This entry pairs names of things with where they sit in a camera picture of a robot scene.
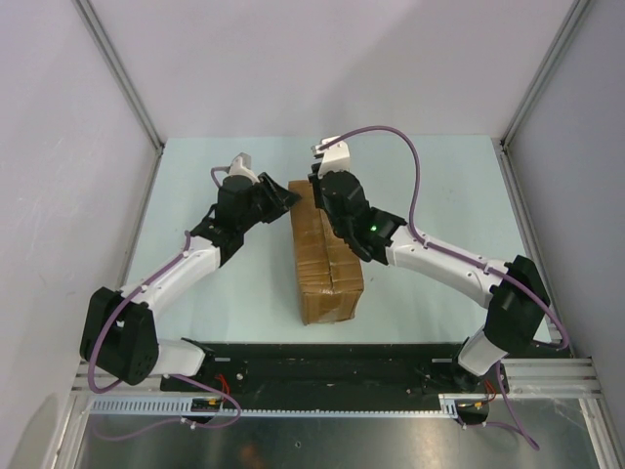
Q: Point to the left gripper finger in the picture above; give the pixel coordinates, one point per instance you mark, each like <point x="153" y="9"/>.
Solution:
<point x="282" y="201"/>
<point x="275" y="190"/>

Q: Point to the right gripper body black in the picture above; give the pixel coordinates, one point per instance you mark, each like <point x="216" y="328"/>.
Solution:
<point x="340" y="227"/>

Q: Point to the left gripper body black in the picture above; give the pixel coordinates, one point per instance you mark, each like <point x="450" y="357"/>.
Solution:
<point x="261" y="202"/>

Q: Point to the brown cardboard express box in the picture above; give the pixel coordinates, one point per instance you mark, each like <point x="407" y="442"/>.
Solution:
<point x="329" y="275"/>

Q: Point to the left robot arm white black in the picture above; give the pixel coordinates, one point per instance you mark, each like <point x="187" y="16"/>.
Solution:
<point x="119" y="340"/>

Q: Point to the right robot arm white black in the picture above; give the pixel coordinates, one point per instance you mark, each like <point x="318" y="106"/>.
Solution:
<point x="512" y="293"/>

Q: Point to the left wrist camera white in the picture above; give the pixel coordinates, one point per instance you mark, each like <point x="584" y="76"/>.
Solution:
<point x="241" y="166"/>

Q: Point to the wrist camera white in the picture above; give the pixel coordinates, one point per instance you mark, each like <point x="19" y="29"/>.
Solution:
<point x="329" y="156"/>
<point x="241" y="166"/>

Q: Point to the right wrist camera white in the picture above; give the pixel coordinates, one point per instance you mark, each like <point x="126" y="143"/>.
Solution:
<point x="329" y="156"/>

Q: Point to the right aluminium frame post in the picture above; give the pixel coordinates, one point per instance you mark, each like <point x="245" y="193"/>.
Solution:
<point x="570" y="26"/>

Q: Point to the aluminium frame post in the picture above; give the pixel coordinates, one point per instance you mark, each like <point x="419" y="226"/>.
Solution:
<point x="570" y="26"/>
<point x="95" y="27"/>

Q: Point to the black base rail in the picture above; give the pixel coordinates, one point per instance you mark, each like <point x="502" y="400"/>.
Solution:
<point x="338" y="378"/>

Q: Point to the white slotted cable duct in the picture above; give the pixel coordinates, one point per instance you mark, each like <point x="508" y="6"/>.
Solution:
<point x="199" y="407"/>

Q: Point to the left aluminium frame post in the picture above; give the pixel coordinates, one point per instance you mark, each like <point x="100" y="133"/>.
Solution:
<point x="95" y="27"/>

